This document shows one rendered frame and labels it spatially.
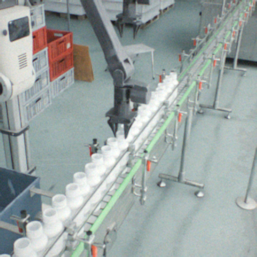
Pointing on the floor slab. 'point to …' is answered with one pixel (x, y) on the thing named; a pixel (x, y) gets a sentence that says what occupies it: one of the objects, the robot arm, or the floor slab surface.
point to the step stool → (139, 53)
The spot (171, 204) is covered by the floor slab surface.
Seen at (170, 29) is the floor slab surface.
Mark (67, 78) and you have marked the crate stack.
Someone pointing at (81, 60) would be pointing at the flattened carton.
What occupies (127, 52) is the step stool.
